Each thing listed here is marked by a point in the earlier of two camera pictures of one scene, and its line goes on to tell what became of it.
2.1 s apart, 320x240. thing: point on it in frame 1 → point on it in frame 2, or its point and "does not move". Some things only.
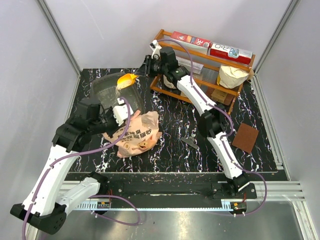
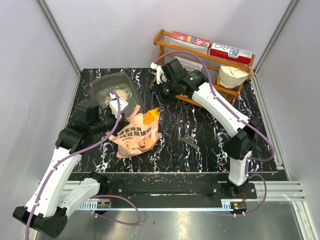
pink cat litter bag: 142,134 does not move
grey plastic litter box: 104,88 does not move
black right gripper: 148,63 → 158,95
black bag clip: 190,141 does not move
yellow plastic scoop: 126,80 → 151,116
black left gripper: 116,125 does not move
